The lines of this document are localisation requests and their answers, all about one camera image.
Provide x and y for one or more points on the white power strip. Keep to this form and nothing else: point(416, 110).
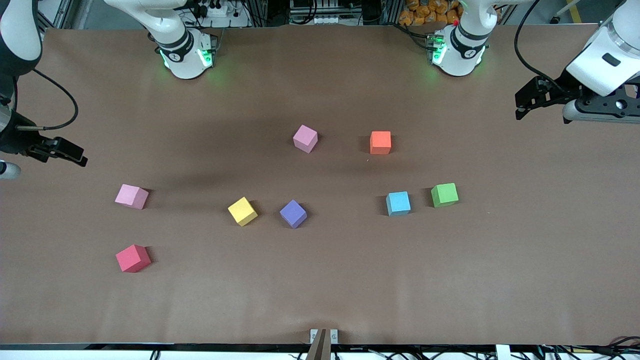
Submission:
point(217, 10)
point(322, 20)

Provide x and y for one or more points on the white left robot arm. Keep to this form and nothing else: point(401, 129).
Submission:
point(462, 50)

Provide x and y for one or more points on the metal table edge clamp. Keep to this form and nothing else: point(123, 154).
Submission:
point(324, 342)

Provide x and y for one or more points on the aluminium frame profile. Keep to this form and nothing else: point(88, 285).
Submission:
point(55, 15)

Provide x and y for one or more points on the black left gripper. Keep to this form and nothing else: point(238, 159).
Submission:
point(564, 86)

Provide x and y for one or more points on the orange foam cube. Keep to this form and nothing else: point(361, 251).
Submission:
point(380, 142)

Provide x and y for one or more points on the bag of orange items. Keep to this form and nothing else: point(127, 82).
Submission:
point(430, 12)

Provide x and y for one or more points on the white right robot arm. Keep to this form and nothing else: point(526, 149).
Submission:
point(182, 55)

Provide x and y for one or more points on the blue foam cube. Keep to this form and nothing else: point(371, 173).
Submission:
point(398, 203)

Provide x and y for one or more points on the yellow foam cube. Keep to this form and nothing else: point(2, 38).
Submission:
point(242, 211)

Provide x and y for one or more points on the purple foam cube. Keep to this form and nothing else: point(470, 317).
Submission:
point(293, 214)

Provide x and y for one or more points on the brown paper table cover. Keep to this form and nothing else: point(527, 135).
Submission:
point(320, 290)

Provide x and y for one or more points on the pink foam cube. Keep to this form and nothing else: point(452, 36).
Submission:
point(305, 138)
point(131, 196)

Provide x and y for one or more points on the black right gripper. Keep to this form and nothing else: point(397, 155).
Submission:
point(14, 139)

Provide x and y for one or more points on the red foam cube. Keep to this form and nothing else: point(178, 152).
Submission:
point(133, 258)

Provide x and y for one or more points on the green foam cube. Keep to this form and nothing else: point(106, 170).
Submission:
point(444, 194)

